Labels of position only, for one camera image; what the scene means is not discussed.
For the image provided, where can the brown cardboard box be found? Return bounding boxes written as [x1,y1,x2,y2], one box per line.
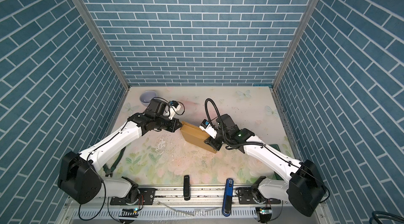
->
[180,121,217,153]

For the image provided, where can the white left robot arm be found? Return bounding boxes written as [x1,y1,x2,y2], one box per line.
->
[57,97,185,205]

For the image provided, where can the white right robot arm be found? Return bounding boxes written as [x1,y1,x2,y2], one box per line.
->
[199,108,330,217]

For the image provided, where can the lavender ceramic cup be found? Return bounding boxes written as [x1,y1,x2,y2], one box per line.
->
[140,90,158,107]

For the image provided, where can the green rectangular block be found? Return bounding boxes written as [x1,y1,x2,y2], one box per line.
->
[265,144,286,181]

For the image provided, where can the black marker pen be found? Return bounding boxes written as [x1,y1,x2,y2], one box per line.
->
[183,175,190,201]

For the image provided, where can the right controller board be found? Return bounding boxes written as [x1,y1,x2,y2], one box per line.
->
[255,207,272,223]

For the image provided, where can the controller board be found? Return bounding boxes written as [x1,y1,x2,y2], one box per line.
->
[118,208,140,219]
[255,207,272,223]

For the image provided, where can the left controller board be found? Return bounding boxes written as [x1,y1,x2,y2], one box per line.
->
[118,208,140,219]

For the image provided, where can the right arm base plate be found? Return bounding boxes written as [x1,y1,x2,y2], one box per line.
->
[235,187,282,205]

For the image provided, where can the green handled pliers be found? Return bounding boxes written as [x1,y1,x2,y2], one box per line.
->
[103,147,126,177]

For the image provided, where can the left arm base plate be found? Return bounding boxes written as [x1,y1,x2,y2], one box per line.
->
[109,188,156,206]

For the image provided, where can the aluminium front rail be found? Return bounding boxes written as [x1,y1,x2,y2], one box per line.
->
[56,185,333,224]

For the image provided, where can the aluminium left corner post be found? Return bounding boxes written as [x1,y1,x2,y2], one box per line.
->
[72,0,130,91]

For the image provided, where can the aluminium corner post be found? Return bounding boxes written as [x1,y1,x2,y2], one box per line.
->
[272,0,319,90]
[72,0,130,91]

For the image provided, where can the aluminium right corner post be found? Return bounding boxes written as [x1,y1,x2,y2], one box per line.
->
[272,0,319,90]

